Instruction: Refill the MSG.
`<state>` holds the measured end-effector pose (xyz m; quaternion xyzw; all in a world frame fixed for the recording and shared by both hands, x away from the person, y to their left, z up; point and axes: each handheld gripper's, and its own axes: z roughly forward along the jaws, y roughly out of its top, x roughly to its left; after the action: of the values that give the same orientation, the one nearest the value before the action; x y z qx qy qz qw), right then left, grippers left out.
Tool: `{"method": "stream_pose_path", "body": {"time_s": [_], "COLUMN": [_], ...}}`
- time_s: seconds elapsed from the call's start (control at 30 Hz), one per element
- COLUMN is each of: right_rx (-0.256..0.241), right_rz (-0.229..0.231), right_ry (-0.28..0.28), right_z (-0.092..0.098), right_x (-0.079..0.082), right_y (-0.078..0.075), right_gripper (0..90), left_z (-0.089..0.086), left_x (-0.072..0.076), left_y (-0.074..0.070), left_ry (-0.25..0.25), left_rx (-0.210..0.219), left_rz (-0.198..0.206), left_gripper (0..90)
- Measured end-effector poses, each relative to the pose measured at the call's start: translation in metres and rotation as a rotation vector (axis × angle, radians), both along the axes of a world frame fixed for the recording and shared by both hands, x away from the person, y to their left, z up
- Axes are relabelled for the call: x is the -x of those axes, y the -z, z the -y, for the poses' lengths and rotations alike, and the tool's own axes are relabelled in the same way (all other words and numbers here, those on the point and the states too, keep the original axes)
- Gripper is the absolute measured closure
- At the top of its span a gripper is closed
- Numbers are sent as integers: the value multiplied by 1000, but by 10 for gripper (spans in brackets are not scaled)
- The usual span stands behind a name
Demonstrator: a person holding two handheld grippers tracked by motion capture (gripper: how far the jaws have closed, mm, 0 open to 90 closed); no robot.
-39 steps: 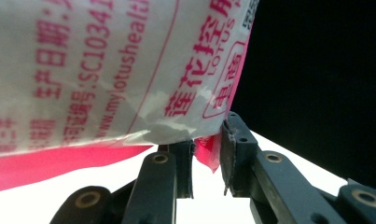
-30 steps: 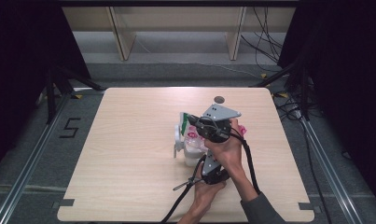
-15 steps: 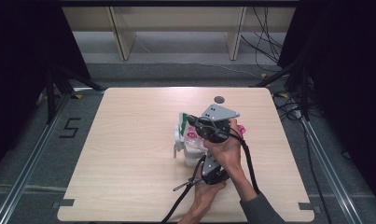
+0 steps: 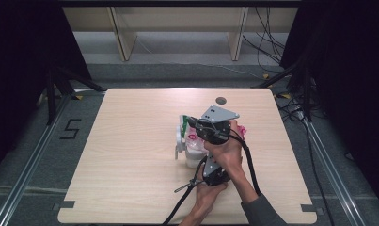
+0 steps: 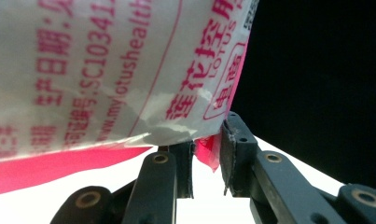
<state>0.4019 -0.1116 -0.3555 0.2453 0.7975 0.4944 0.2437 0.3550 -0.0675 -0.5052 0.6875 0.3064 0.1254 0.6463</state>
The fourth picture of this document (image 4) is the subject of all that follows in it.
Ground tangled black floor cables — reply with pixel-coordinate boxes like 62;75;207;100
275;93;308;124

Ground person's right hand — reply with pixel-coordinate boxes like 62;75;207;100
203;120;244;175

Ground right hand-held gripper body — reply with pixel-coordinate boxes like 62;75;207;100
195;105;241;146

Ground hanging black cables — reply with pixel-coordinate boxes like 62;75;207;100
242;7;287;66

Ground light wooden shelf unit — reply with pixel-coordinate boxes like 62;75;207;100
62;6;299;62

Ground aluminium floor rail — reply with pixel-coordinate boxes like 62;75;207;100
302;118;368;226
0;93;71;226

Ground black curtain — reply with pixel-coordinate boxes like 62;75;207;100
0;0;91;178
279;0;379;208

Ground thin braided strap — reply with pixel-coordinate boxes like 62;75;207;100
173;180;197;194

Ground pink and white plastic bag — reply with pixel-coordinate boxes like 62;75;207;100
180;114;248;154

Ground black metal stand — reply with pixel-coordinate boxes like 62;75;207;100
45;65;105;126
252;56;314;122

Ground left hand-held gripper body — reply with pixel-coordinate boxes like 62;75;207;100
202;153;232;187

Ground person's left hand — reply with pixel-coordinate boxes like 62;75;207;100
194;183;229;213

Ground thin white floor cable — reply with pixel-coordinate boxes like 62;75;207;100
135;37;264;80

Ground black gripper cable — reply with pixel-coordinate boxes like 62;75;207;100
227;131;262;196
162;154;209;226

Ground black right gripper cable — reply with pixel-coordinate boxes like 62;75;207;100
227;131;262;196

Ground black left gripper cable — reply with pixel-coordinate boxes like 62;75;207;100
162;154;209;226

